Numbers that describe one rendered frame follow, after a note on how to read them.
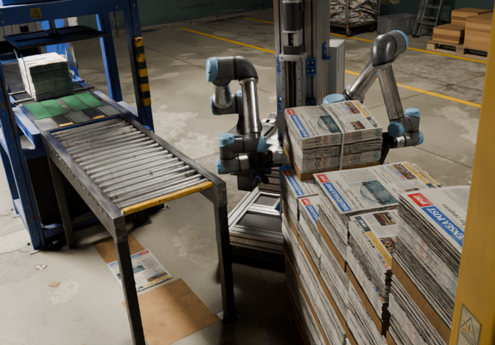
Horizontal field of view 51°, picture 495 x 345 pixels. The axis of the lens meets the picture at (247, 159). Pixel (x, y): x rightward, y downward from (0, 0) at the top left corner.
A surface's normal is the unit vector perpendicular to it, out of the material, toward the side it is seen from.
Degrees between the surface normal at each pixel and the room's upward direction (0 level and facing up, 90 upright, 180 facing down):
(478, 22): 89
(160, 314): 0
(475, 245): 90
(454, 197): 1
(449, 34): 89
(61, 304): 0
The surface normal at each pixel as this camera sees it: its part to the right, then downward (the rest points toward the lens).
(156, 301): -0.05, -0.91
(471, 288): -0.98, 0.12
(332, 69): -0.39, 0.39
